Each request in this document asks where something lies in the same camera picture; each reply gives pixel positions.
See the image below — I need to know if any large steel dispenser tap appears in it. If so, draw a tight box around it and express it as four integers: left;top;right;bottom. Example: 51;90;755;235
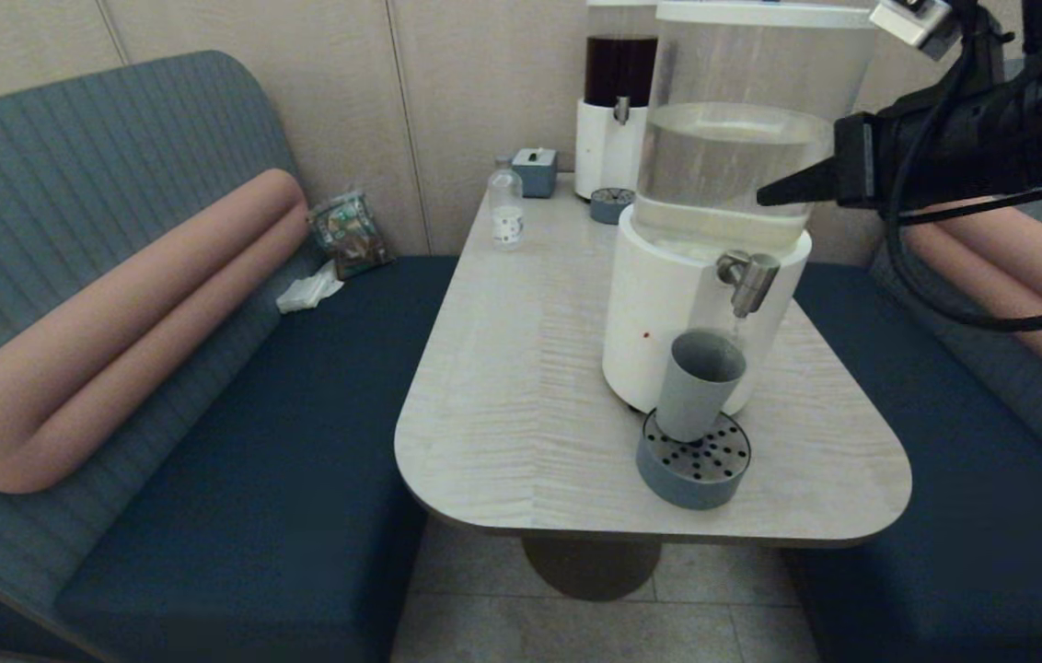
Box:
716;250;782;319

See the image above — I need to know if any grey plastic cup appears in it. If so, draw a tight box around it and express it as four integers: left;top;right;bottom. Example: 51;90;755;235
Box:
654;330;748;444

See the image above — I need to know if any pink bolster cushion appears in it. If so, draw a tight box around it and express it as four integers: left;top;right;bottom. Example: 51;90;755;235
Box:
903;193;1042;415
0;170;311;495

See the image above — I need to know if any large clear water dispenser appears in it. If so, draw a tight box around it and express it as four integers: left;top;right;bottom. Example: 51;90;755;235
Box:
601;1;883;417

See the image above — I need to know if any white dispenser lid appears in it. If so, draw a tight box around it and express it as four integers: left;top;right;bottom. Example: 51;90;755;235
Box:
656;1;881;31

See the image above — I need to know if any small blue drip tray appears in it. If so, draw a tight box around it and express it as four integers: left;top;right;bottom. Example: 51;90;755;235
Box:
588;188;634;226

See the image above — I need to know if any dark drink dispenser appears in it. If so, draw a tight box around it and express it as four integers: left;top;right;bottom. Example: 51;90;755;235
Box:
573;0;660;202

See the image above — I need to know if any blue-grey tissue box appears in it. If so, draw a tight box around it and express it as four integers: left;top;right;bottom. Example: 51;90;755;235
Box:
511;147;558;199

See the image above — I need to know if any small clear bottle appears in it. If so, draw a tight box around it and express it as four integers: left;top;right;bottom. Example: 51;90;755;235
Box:
486;158;524;251

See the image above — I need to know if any blue upholstered bench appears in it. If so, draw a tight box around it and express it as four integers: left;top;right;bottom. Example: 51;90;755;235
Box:
779;55;1042;663
0;51;462;663

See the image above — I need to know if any large blue drip tray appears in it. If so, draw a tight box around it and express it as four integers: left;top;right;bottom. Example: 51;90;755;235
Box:
635;408;752;511

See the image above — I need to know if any patterned snack bag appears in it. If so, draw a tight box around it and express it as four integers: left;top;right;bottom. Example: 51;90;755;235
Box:
308;191;393;280

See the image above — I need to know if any crumpled white tissue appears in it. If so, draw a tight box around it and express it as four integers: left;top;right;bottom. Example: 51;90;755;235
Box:
275;261;344;315

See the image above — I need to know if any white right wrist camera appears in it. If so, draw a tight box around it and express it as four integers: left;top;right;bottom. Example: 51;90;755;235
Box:
869;0;956;49

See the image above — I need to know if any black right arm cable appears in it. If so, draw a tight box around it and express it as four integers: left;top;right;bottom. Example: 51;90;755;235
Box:
880;0;1042;332

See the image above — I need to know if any ribbed table pedestal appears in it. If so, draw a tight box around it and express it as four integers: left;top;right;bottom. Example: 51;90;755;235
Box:
519;534;665;602

